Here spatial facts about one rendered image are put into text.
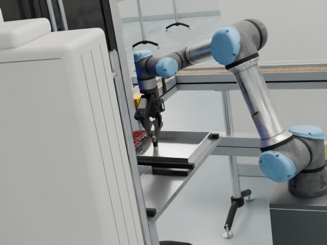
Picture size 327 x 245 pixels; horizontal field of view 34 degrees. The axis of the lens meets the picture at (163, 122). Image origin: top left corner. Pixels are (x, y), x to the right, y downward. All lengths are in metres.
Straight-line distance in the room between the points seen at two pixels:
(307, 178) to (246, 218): 1.49
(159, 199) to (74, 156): 0.75
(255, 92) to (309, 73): 1.12
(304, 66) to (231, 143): 0.62
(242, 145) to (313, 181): 1.24
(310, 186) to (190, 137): 0.60
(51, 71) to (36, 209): 0.33
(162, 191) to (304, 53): 1.84
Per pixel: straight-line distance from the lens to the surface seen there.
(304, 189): 1.93
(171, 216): 3.50
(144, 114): 2.11
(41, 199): 1.22
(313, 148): 1.87
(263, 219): 3.36
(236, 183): 3.27
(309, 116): 3.60
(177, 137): 2.30
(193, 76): 3.04
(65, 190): 1.17
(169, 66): 2.03
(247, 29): 1.78
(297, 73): 2.87
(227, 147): 3.16
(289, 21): 3.45
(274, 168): 1.78
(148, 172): 1.98
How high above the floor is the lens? 1.73
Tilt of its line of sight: 20 degrees down
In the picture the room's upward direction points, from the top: 9 degrees counter-clockwise
